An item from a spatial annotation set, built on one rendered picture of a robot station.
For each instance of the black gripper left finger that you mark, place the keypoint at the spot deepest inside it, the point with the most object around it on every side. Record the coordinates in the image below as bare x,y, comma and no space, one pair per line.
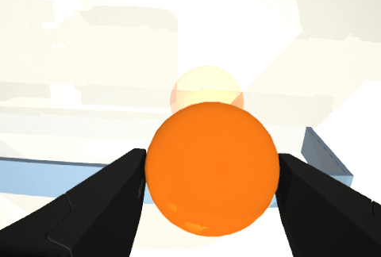
96,218

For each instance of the orange ball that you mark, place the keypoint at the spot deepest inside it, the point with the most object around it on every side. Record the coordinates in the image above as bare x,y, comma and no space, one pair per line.
212,169

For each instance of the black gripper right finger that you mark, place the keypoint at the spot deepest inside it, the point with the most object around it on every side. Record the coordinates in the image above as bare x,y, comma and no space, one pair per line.
323,217

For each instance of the translucent pale yellow ball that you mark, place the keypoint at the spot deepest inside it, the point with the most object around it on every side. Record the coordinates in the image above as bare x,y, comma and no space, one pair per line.
205,84

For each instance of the low clear glass walls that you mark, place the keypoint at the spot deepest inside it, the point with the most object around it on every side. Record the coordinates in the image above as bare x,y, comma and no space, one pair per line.
104,139

